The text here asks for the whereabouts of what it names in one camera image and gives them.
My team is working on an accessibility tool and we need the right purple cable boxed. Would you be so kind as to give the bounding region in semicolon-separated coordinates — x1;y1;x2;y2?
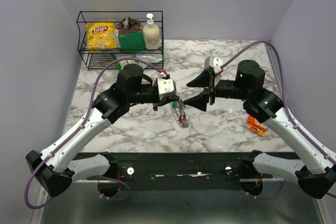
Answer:
220;40;336;200

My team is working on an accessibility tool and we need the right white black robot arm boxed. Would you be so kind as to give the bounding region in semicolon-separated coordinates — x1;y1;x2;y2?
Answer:
184;58;335;199

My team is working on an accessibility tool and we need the purple cable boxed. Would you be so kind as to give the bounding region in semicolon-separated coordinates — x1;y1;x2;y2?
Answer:
24;58;169;210
220;40;336;200

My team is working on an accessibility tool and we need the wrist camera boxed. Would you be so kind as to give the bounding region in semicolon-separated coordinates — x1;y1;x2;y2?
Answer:
204;56;223;74
155;78;176;99

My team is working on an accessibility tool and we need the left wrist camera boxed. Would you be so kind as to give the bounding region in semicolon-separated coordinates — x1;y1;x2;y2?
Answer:
155;78;176;99

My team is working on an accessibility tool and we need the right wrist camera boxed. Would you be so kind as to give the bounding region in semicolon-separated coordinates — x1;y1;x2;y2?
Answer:
204;56;223;74

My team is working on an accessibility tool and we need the green white snack bag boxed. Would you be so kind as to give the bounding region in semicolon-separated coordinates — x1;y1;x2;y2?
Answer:
111;54;165;71

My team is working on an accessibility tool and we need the orange packet near arm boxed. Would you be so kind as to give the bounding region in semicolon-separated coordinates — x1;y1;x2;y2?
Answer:
246;115;268;137

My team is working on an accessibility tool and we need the green brown snack bag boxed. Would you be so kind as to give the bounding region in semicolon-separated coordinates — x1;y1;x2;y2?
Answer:
114;17;145;51

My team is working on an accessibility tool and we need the yellow Lays chips bag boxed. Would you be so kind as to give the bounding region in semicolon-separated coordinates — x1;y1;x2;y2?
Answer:
85;19;118;52

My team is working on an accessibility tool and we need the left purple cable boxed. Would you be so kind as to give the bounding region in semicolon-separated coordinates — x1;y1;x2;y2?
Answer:
24;58;169;210

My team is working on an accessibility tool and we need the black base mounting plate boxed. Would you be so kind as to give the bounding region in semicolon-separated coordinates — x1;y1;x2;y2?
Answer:
87;151;259;191

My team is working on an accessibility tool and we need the cream soap pump bottle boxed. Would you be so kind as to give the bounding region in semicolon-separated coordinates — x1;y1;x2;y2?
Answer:
142;13;160;50

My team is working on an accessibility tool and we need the black wire shelf rack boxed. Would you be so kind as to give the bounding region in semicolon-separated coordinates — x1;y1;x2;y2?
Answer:
76;10;165;70

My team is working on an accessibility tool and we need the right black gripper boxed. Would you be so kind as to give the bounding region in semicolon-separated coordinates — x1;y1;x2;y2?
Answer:
183;69;250;112

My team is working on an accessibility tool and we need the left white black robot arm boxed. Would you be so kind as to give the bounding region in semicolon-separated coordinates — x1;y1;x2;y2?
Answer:
26;64;179;198

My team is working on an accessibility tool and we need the aluminium rail frame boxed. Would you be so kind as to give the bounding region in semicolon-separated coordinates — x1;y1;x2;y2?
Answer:
30;39;326;224

